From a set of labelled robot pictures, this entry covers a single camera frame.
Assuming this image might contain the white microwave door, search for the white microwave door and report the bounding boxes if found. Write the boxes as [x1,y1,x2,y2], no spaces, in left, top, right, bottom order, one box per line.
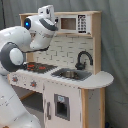
[55,14,91,34]

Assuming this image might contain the right stove knob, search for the right stove knob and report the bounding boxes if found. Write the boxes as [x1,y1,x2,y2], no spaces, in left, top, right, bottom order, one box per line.
[30,81,37,87]

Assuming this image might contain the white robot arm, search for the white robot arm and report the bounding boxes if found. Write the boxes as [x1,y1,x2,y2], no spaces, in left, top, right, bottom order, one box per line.
[0,5,57,128]

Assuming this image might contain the wooden toy kitchen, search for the wooden toy kitchen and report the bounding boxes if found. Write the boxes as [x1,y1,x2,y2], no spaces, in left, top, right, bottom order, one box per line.
[9,11,113,128]

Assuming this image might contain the left stove knob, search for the left stove knob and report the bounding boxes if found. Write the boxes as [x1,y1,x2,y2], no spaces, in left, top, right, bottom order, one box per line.
[12,77,18,82]

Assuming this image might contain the white fridge door dispenser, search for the white fridge door dispenser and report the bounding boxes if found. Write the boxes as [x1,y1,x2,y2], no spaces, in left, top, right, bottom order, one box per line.
[43,82,82,128]

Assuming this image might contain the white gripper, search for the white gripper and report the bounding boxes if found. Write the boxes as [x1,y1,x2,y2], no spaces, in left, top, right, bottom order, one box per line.
[38,5,54,19]

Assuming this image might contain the black stovetop red burners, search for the black stovetop red burners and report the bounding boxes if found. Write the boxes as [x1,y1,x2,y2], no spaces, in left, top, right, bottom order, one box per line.
[21,62,55,74]

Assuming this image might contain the black toy faucet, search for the black toy faucet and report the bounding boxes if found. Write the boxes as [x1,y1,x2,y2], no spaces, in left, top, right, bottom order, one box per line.
[75,51,93,70]

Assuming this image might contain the grey toy sink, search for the grey toy sink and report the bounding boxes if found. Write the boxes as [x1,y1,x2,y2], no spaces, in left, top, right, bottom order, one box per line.
[52,68,92,81]

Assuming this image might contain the stove knob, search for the stove knob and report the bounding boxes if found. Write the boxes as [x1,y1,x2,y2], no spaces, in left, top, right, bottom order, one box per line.
[12,77,18,82]
[30,81,37,87]

